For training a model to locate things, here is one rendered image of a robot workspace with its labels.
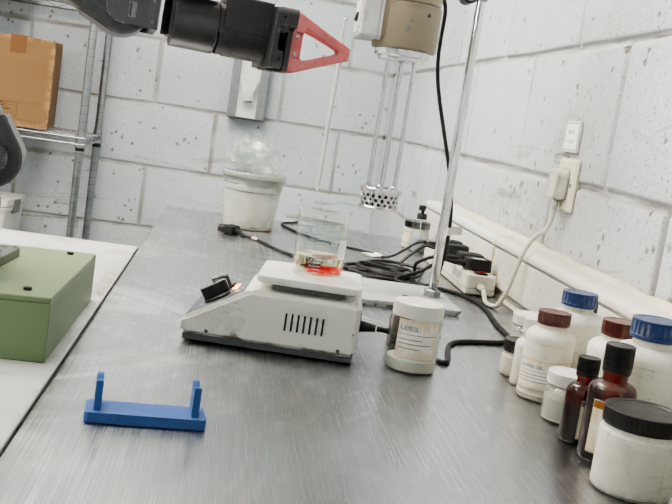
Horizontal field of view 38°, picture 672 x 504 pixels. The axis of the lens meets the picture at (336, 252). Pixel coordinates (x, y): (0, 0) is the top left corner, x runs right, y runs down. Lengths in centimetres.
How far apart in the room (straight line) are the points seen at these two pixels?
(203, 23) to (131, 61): 251
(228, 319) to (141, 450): 36
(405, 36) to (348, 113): 208
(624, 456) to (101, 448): 42
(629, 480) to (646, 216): 56
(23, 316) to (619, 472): 56
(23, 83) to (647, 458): 270
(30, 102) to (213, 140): 68
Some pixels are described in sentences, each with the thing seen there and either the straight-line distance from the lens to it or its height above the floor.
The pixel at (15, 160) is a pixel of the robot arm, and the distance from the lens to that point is 107.
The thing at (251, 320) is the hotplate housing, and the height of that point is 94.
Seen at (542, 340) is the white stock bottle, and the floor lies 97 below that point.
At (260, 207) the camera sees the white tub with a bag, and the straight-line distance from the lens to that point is 215.
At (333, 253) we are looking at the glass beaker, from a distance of 113.
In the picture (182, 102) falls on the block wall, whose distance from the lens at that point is 358.
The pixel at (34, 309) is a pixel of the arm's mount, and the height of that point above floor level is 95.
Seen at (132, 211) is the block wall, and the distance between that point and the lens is 361.
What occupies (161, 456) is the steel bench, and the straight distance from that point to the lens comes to 78.
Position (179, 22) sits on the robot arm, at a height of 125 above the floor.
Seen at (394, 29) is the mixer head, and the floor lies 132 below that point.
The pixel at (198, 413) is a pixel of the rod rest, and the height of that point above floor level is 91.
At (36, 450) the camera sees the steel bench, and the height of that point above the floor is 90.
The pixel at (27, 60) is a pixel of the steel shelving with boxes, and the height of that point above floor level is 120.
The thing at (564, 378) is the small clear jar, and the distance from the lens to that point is 102.
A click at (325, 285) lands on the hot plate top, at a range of 110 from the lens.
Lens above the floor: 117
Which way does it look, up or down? 8 degrees down
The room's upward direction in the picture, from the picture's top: 9 degrees clockwise
